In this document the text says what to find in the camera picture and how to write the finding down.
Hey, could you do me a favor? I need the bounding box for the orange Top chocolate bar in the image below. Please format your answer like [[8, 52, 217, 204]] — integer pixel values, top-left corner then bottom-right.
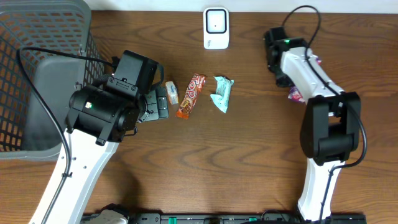
[[176, 73, 207, 119]]

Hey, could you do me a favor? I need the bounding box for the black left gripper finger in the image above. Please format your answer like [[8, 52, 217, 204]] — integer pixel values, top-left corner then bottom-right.
[[138, 90, 159, 123], [155, 86, 169, 119]]

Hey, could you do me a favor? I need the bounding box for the small orange white candy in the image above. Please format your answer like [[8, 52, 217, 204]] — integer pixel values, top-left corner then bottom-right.
[[165, 81, 179, 105]]

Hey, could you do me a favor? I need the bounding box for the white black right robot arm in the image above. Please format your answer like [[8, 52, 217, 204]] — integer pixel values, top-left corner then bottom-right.
[[264, 27, 361, 223]]

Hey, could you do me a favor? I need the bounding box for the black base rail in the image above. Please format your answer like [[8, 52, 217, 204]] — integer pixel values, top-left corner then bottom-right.
[[80, 212, 368, 224]]

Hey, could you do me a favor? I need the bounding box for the grey plastic mesh basket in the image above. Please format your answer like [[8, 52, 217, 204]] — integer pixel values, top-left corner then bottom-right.
[[1, 0, 104, 161]]

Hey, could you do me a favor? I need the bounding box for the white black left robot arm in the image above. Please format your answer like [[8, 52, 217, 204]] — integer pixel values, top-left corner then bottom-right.
[[30, 50, 169, 223]]

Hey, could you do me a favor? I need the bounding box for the mint green snack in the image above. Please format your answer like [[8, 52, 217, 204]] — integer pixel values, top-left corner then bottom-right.
[[210, 76, 234, 113]]

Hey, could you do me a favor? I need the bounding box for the red purple snack bag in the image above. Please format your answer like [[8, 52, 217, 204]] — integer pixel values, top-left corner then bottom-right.
[[281, 53, 322, 103]]

